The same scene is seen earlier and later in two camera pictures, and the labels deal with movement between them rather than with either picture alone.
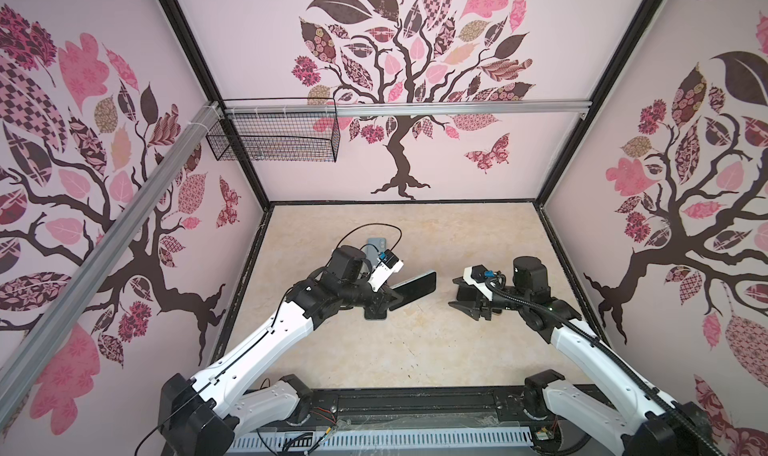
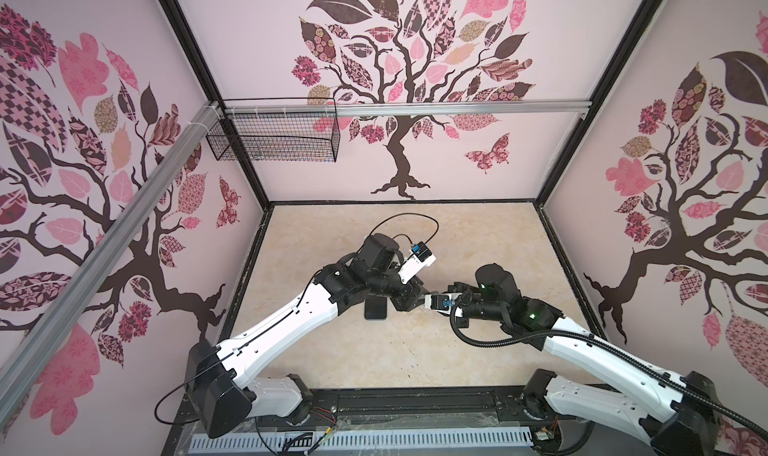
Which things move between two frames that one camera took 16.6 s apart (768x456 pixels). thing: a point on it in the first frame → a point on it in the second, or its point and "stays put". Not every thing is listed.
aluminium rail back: x=562 y=106 stays put
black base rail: x=415 y=408 stays put
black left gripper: x=380 y=302 → x=406 y=300
